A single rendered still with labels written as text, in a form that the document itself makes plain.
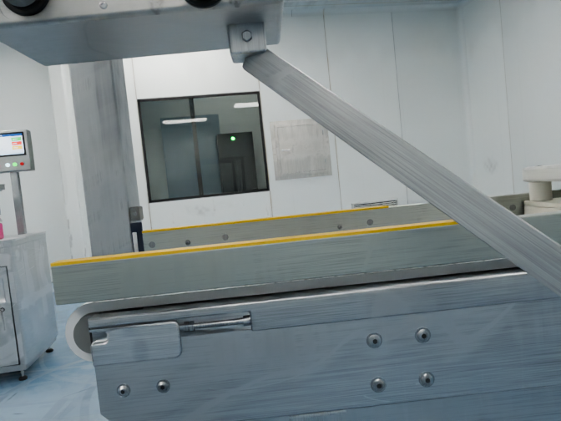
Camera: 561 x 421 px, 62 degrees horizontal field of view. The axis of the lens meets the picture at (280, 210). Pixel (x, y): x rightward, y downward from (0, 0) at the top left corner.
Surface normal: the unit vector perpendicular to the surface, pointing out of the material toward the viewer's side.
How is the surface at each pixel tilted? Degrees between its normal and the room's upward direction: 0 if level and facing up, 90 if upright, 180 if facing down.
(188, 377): 90
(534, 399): 90
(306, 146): 90
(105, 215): 90
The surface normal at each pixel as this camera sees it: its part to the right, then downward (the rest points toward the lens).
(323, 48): 0.17, 0.04
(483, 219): -0.53, 0.04
